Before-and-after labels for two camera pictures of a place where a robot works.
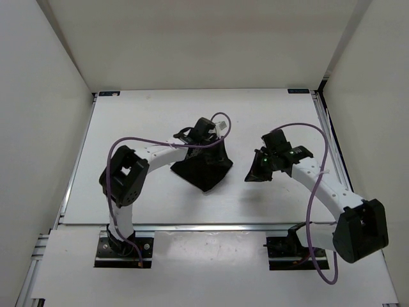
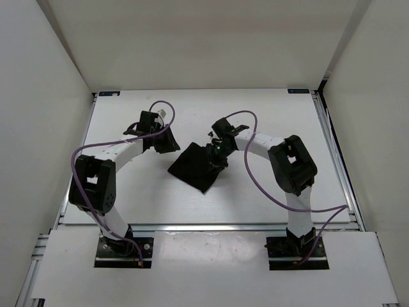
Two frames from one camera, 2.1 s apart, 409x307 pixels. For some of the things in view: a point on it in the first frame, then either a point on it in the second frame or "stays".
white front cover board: x=201 y=265 stays
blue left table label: x=108 y=93 stays
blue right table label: x=298 y=91 stays
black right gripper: x=255 y=174 -> x=215 y=162
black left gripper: x=220 y=155 -> x=170 y=144
